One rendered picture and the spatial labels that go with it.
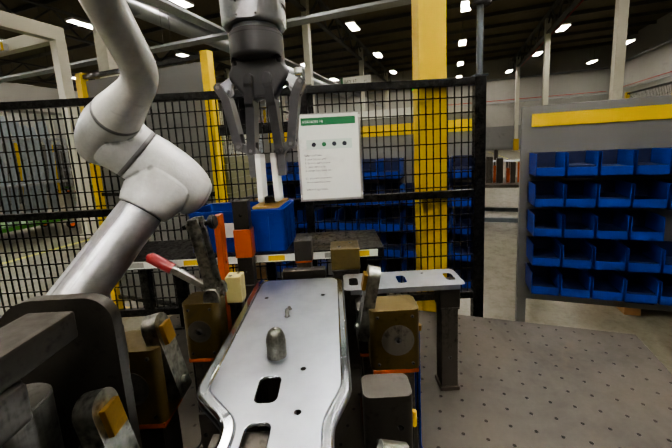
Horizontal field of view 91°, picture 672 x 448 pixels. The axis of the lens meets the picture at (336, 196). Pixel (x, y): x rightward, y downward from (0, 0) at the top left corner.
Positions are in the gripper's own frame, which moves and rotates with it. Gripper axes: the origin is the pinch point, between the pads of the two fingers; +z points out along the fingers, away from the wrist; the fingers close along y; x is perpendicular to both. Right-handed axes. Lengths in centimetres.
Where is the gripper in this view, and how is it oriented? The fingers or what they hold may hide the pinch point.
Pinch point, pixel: (269, 177)
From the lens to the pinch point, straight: 49.7
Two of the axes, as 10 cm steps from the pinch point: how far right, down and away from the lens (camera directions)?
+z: 0.7, 9.9, 1.3
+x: 0.4, -1.3, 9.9
